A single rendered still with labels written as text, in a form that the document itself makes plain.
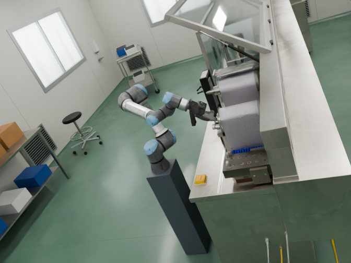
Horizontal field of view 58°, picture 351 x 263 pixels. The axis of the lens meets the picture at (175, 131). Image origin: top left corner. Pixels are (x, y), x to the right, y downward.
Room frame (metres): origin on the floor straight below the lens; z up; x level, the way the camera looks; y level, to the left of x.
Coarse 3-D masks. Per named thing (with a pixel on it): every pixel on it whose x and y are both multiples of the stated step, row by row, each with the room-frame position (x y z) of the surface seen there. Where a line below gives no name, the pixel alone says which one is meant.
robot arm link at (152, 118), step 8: (120, 96) 2.22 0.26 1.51; (128, 96) 2.20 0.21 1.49; (120, 104) 2.15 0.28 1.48; (128, 104) 2.10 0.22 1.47; (136, 104) 2.06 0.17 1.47; (136, 112) 2.00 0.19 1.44; (144, 112) 1.94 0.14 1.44; (152, 112) 1.90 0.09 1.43; (160, 112) 1.88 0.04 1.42; (152, 120) 1.84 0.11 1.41; (160, 120) 1.86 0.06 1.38
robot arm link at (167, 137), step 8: (136, 88) 2.26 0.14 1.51; (144, 88) 2.27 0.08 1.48; (136, 96) 2.22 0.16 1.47; (144, 96) 2.24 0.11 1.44; (144, 104) 2.22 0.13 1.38; (152, 128) 2.19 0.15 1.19; (160, 128) 2.16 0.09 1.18; (160, 136) 2.13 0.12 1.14; (168, 136) 2.13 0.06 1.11; (168, 144) 2.10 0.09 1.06
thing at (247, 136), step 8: (232, 128) 1.72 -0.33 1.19; (240, 128) 1.70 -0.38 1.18; (248, 128) 1.68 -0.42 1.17; (256, 128) 1.66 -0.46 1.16; (232, 136) 1.72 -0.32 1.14; (240, 136) 1.70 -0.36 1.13; (248, 136) 1.69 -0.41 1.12; (256, 136) 1.67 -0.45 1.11; (232, 144) 1.73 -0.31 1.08; (240, 144) 1.71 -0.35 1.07; (248, 144) 1.69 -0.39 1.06; (256, 144) 1.67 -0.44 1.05
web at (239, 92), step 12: (252, 72) 1.92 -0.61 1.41; (228, 84) 1.95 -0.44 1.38; (240, 84) 1.91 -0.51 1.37; (252, 84) 1.87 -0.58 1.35; (228, 96) 1.94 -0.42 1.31; (240, 96) 1.91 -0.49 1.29; (252, 96) 1.88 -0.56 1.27; (228, 108) 1.77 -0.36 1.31; (240, 108) 1.72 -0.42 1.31; (252, 108) 1.67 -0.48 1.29; (228, 120) 1.72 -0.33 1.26; (240, 120) 1.69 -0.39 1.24; (252, 120) 1.66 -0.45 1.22
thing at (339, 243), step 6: (336, 240) 0.84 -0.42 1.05; (342, 240) 0.83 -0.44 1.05; (348, 240) 0.82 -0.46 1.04; (336, 246) 0.84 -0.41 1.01; (342, 246) 0.83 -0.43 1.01; (348, 246) 0.82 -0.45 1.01; (336, 252) 0.85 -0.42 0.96; (342, 252) 0.83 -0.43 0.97; (348, 252) 0.82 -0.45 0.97; (342, 258) 0.84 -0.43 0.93; (348, 258) 0.83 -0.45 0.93
